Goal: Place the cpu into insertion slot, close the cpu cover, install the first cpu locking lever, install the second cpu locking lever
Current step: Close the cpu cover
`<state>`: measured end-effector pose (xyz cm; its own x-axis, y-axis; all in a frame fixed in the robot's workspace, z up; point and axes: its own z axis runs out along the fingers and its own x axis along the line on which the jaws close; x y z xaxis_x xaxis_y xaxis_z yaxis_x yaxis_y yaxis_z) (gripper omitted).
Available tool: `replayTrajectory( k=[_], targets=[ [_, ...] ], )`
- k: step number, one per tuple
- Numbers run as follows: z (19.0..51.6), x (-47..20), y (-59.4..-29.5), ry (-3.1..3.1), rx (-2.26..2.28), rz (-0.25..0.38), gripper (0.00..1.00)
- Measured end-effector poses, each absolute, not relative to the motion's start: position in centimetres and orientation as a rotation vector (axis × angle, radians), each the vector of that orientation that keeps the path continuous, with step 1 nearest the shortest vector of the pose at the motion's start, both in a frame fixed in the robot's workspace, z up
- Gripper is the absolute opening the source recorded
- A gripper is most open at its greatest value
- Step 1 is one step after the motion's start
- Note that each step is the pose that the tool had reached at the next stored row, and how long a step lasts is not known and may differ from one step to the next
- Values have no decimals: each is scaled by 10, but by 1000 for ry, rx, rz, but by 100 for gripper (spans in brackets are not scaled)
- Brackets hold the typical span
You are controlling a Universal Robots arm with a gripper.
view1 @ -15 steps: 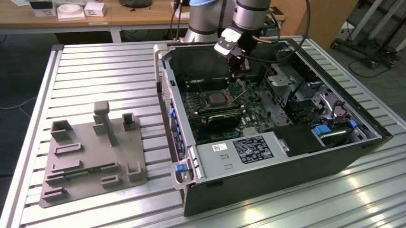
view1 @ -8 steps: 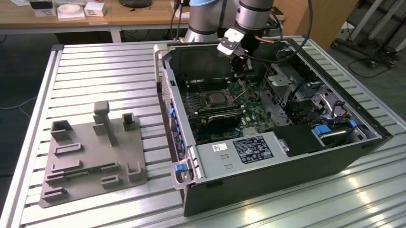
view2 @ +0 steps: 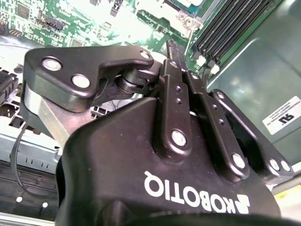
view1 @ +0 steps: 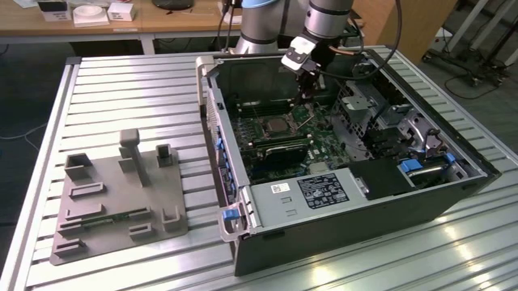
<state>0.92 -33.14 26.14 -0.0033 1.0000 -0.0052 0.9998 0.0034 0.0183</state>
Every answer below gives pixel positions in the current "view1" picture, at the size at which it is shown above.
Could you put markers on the CPU with silver heat spreader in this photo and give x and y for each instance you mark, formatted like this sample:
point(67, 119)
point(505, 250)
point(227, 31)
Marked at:
point(279, 124)

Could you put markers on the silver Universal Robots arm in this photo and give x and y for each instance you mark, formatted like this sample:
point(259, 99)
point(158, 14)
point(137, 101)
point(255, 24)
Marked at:
point(328, 21)

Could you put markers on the black RAM slot bank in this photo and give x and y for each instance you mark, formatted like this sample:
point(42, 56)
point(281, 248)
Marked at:
point(279, 142)
point(263, 109)

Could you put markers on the grey metal drive cage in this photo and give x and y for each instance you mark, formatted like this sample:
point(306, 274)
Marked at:
point(356, 127)

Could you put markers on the green motherboard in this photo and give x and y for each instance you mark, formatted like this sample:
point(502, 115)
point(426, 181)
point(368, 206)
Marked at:
point(324, 145)

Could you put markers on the black graphics card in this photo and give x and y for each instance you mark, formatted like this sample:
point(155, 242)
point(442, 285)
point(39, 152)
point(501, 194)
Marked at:
point(283, 160)

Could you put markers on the small silver heatsink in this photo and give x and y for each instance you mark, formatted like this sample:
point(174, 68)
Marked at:
point(322, 168)

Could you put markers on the brown wooden cabinet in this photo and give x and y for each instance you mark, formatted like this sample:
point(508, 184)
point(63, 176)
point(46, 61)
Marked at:
point(417, 21)

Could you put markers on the black plastic shroud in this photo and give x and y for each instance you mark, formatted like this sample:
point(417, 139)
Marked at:
point(377, 179)

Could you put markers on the blue disk carrier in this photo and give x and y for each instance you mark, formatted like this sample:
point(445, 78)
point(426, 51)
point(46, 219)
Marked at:
point(409, 166)

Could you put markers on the wooden desk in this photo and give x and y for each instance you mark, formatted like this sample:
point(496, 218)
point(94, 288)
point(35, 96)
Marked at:
point(170, 18)

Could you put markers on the grey power supply unit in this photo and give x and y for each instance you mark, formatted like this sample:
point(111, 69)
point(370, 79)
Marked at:
point(283, 206)

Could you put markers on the white metal equipment stand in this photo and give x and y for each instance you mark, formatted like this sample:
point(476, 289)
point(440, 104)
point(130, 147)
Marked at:
point(461, 27)

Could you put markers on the black round object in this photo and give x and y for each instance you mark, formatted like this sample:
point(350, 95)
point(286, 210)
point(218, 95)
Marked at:
point(171, 3)

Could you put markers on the blue plastic case latch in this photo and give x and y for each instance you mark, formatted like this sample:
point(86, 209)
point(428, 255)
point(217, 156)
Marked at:
point(230, 215)

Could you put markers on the white cardboard box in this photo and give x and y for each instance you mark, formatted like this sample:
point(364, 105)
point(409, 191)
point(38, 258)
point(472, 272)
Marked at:
point(121, 12)

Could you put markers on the black open PC case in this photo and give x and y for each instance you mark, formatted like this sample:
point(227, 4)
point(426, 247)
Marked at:
point(324, 242)

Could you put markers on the grey parts rack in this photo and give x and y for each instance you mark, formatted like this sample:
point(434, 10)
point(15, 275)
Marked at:
point(122, 188)

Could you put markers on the white box with black top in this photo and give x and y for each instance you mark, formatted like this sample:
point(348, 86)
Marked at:
point(55, 12)

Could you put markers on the green RAM stick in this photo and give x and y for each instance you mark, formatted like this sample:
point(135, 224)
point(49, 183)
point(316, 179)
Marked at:
point(107, 219)

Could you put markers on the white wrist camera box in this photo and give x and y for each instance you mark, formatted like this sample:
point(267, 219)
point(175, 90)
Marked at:
point(299, 51)

